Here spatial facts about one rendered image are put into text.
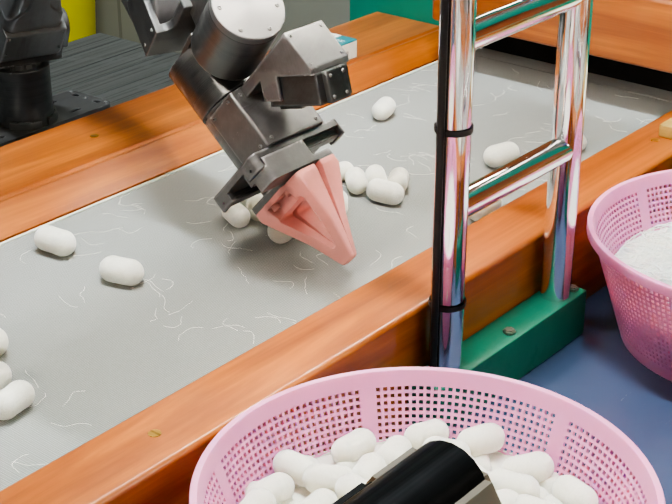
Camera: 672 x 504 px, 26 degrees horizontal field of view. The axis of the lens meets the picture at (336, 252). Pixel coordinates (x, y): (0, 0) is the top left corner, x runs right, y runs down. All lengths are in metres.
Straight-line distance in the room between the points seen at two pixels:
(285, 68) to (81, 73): 0.77
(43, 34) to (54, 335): 0.56
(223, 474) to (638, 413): 0.35
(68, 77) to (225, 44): 0.75
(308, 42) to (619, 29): 0.47
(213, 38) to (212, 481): 0.36
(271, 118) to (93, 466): 0.35
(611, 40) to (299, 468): 0.71
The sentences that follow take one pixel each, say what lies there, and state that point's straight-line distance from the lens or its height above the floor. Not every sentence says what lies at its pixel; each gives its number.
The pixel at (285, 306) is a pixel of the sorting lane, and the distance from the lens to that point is 1.08.
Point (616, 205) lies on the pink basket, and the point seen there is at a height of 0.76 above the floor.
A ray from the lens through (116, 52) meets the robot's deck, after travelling 1.89.
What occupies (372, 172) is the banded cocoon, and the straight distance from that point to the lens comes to 1.27.
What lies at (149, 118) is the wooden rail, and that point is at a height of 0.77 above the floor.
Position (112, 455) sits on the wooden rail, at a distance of 0.87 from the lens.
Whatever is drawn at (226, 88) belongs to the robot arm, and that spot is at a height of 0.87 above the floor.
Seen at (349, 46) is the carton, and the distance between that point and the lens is 1.53.
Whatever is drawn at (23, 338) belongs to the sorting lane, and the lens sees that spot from 1.06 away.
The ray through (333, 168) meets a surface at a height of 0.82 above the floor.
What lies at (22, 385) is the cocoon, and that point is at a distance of 0.97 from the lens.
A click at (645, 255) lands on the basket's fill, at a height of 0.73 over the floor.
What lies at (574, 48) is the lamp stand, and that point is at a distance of 1.07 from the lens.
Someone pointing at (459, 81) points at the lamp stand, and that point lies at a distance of 0.95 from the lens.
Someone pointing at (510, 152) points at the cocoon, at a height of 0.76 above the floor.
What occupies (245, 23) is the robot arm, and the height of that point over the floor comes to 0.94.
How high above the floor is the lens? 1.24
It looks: 26 degrees down
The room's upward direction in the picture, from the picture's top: straight up
